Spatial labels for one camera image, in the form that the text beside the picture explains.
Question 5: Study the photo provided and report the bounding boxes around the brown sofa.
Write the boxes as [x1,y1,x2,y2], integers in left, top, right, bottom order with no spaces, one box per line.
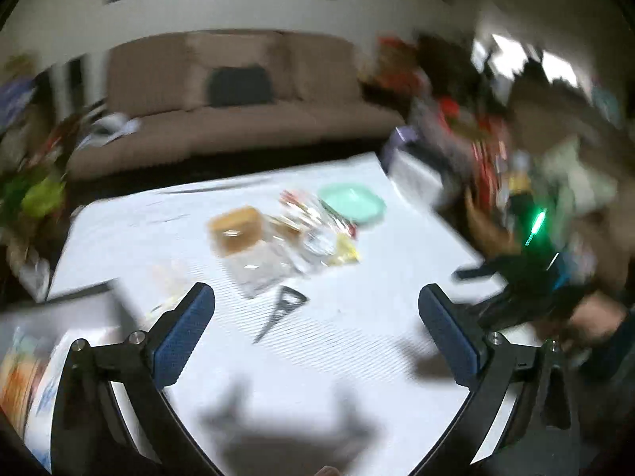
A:
[68,30,404,182]

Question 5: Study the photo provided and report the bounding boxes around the white tissue box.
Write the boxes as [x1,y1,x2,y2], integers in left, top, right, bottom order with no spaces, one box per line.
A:
[380,126,466,212]

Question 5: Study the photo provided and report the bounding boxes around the black cushion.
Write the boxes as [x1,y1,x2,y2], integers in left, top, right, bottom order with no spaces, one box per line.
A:
[206,65,275,107]

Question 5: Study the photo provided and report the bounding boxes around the green yellow bag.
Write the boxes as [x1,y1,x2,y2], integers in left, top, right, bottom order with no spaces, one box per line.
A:
[1,169,65,223]

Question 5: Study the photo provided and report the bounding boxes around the person right hand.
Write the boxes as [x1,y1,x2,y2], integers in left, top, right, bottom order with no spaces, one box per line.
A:
[533,291,629,345]

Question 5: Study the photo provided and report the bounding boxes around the black bottle opener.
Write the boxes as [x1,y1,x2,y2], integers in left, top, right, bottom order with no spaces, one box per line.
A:
[253,286,309,344]

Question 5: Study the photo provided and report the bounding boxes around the clear plastic container bag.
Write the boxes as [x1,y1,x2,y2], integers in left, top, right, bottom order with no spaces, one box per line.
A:
[208,206,306,299]

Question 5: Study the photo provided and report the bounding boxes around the yellow sauce packet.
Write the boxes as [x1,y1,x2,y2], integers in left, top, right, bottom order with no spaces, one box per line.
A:
[326,233,358,267]

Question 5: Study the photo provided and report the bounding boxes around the green plastic dish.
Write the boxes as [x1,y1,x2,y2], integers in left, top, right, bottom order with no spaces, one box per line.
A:
[317,183,387,226]

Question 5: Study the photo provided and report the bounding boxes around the clear cutlery packet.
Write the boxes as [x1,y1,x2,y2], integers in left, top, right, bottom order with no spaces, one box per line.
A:
[270,190,357,267]

